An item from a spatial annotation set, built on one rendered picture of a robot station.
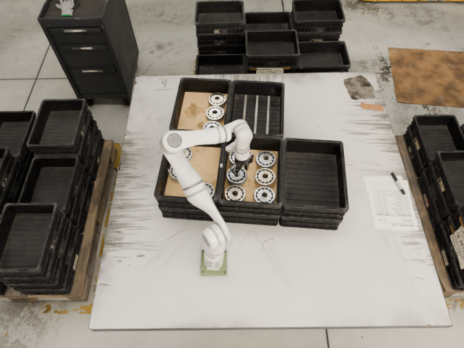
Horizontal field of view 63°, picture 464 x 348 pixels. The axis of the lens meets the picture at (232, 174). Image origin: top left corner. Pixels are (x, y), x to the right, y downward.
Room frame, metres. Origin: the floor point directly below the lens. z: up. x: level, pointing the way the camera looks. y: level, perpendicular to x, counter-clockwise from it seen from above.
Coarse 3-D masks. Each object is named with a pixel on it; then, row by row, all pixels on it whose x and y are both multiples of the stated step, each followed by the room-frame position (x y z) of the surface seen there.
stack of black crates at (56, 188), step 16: (32, 160) 1.41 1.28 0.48; (48, 160) 1.43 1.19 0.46; (64, 160) 1.43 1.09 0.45; (32, 176) 1.32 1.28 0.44; (48, 176) 1.36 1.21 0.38; (64, 176) 1.35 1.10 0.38; (80, 176) 1.35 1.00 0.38; (32, 192) 1.23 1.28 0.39; (48, 192) 1.23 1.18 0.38; (64, 192) 1.23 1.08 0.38; (80, 192) 1.26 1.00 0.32; (64, 208) 1.06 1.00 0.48; (80, 208) 1.17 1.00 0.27; (80, 224) 1.08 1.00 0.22
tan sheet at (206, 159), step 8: (200, 152) 1.19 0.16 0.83; (208, 152) 1.18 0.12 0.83; (216, 152) 1.18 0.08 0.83; (192, 160) 1.13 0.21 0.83; (200, 160) 1.13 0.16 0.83; (208, 160) 1.13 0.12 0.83; (216, 160) 1.13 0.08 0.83; (200, 168) 1.08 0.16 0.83; (208, 168) 1.08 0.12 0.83; (216, 168) 1.08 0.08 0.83; (168, 176) 1.04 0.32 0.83; (200, 176) 1.03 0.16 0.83; (208, 176) 1.03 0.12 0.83; (216, 176) 1.03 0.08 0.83; (168, 184) 0.99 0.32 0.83; (176, 184) 0.99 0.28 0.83; (168, 192) 0.94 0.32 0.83; (176, 192) 0.94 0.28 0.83
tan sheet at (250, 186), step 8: (256, 152) 1.18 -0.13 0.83; (272, 152) 1.17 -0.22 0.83; (256, 168) 1.07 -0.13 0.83; (272, 168) 1.07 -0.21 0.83; (248, 176) 1.02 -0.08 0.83; (224, 184) 0.98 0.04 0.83; (248, 184) 0.98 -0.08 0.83; (256, 184) 0.97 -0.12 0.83; (224, 192) 0.94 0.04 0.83; (248, 192) 0.93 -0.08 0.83; (248, 200) 0.88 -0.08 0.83
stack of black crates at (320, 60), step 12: (300, 48) 2.50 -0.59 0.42; (312, 48) 2.49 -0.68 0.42; (324, 48) 2.49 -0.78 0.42; (336, 48) 2.49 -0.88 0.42; (300, 60) 2.41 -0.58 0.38; (312, 60) 2.40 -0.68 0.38; (324, 60) 2.40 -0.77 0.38; (336, 60) 2.40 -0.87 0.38; (348, 60) 2.27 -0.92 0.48; (300, 72) 2.22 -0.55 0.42
